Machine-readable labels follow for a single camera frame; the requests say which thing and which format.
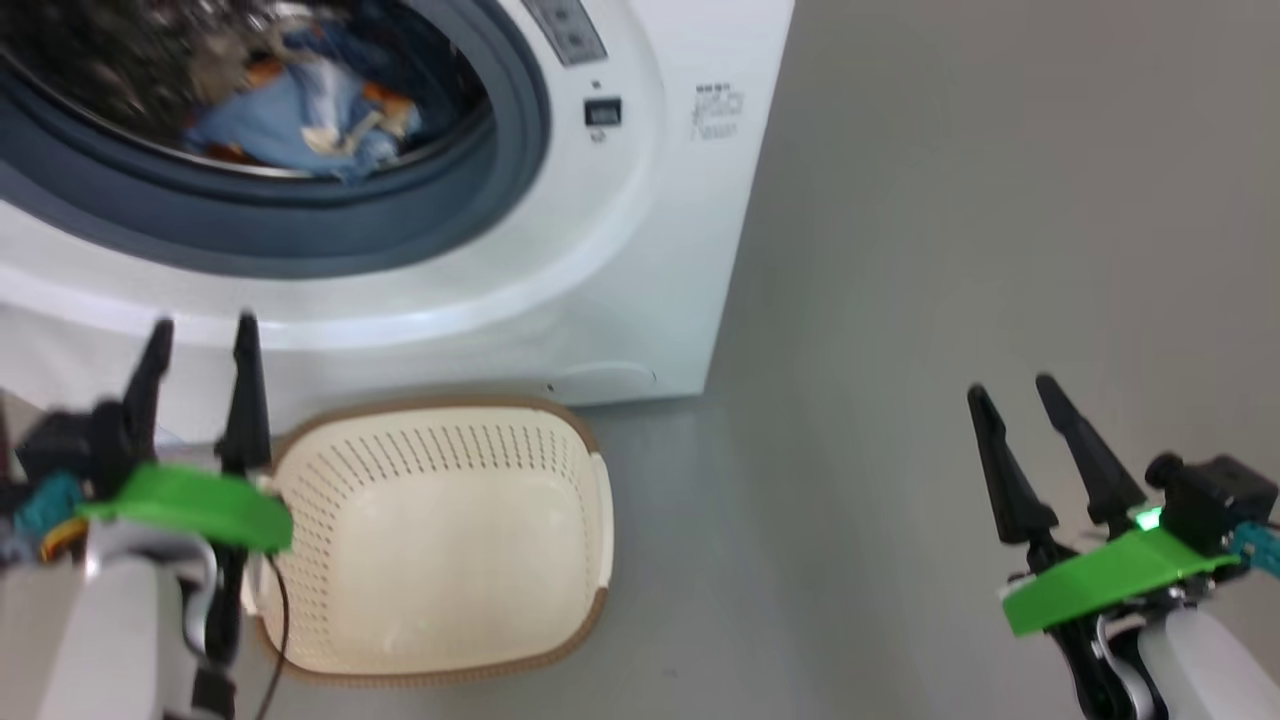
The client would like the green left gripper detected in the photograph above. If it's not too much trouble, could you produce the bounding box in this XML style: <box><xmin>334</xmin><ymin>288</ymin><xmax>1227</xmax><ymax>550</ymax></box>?
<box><xmin>76</xmin><ymin>311</ymin><xmax>295</xmax><ymax>556</ymax></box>

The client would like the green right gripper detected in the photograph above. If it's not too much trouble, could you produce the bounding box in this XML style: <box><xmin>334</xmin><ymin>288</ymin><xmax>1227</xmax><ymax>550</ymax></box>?
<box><xmin>966</xmin><ymin>372</ymin><xmax>1243</xmax><ymax>720</ymax></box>

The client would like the blue garment with orange print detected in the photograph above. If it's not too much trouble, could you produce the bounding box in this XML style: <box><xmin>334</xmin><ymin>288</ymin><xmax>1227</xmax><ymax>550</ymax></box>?
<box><xmin>184</xmin><ymin>24</ymin><xmax>423</xmax><ymax>185</ymax></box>

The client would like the perforated steel washer drum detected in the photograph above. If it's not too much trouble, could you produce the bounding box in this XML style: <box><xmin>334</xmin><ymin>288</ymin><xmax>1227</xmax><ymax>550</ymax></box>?
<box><xmin>0</xmin><ymin>0</ymin><xmax>493</xmax><ymax>183</ymax></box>

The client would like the white front-load washing machine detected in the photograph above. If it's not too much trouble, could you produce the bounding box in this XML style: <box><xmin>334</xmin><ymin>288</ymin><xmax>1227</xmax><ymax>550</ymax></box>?
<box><xmin>0</xmin><ymin>0</ymin><xmax>797</xmax><ymax>446</ymax></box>

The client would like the cream perforated laundry basket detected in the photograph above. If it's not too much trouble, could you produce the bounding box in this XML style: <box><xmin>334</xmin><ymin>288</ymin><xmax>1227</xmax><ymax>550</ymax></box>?
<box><xmin>244</xmin><ymin>396</ymin><xmax>614</xmax><ymax>688</ymax></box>

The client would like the round white filter cover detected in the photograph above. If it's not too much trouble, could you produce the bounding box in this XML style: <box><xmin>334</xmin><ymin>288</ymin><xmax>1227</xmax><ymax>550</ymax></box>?
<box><xmin>553</xmin><ymin>361</ymin><xmax>658</xmax><ymax>402</ymax></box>

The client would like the small printed text label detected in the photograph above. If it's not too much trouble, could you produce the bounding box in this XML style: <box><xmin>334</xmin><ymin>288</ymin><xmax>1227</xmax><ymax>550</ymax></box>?
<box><xmin>689</xmin><ymin>83</ymin><xmax>747</xmax><ymax>142</ymax></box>

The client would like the grey warning sticker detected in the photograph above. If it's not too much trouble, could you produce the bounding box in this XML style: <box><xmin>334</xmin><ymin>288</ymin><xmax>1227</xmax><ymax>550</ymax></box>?
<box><xmin>521</xmin><ymin>0</ymin><xmax>609</xmax><ymax>67</ymax></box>

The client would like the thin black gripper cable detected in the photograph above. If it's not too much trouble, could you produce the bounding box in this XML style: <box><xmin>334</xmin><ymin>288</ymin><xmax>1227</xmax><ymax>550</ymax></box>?
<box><xmin>254</xmin><ymin>548</ymin><xmax>293</xmax><ymax>720</ymax></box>

